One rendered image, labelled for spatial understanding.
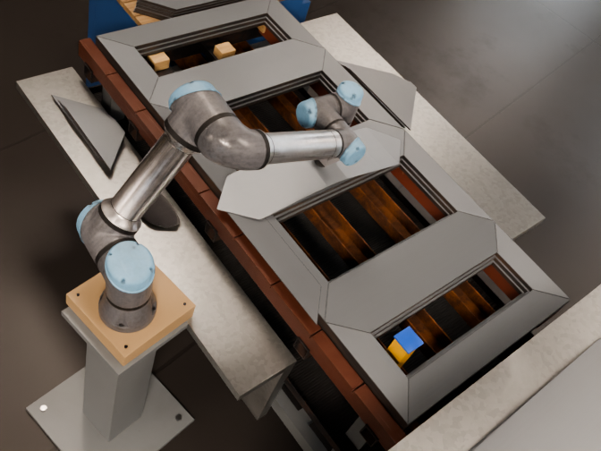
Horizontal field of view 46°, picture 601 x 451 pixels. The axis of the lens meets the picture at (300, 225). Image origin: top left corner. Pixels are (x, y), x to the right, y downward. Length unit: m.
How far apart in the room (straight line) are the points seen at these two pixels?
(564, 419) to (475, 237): 0.72
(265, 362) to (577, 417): 0.81
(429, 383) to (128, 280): 0.81
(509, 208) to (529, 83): 2.14
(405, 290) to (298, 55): 0.99
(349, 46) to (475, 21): 2.14
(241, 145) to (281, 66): 0.97
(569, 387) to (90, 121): 1.61
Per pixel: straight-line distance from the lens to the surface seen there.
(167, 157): 1.70
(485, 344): 2.05
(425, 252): 2.14
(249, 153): 1.59
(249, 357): 1.98
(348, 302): 1.94
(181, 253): 2.12
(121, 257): 1.75
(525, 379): 1.80
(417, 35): 4.56
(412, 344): 1.91
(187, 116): 1.64
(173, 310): 1.95
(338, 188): 2.20
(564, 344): 1.93
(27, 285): 2.85
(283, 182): 2.10
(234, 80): 2.41
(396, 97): 2.70
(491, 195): 2.59
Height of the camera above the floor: 2.41
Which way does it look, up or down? 49 degrees down
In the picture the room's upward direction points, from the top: 24 degrees clockwise
